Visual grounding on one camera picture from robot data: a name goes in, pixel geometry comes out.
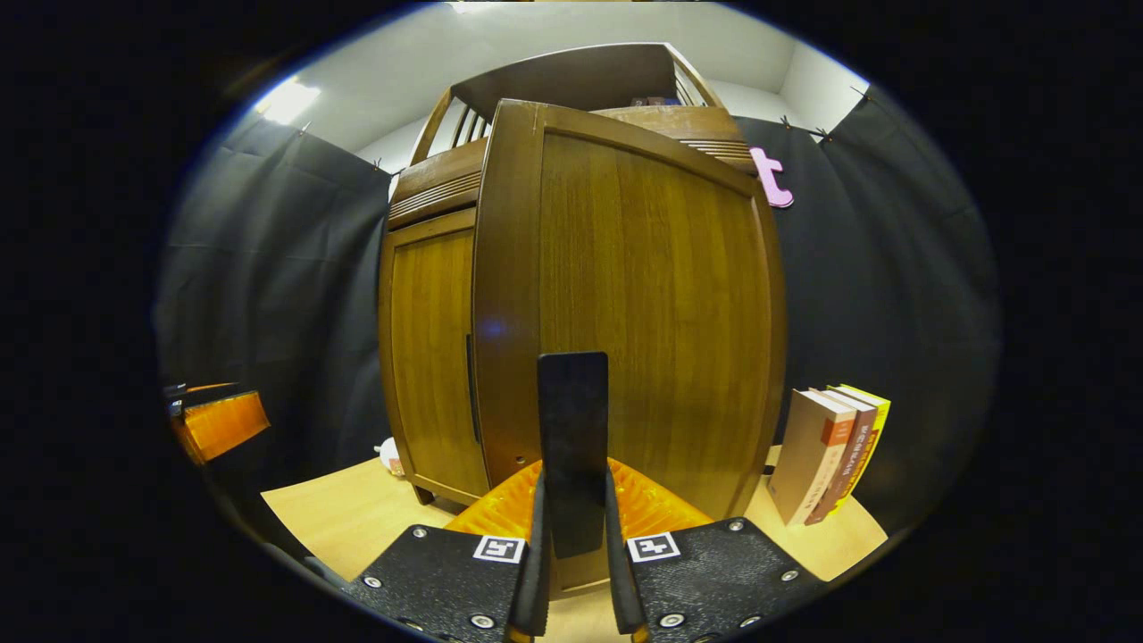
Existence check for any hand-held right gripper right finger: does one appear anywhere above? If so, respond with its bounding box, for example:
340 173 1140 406
605 457 827 643

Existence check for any wooden double-door shoe cabinet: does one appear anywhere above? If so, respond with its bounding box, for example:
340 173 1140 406
378 42 788 595

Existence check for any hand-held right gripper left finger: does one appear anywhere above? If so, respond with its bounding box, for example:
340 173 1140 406
344 460 553 643

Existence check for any dark red book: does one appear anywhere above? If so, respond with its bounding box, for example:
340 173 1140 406
805 390 879 526

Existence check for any black backdrop cloth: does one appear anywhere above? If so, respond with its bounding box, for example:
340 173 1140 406
154 85 1003 537

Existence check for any wooden shoe cabinet door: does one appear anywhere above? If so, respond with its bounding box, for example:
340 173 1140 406
471 98 788 595
379 208 490 507

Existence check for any yellow book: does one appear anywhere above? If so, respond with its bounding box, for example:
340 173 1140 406
826 384 892 501

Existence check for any black door handle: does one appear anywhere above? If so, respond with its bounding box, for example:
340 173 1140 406
537 351 611 560
464 333 481 445

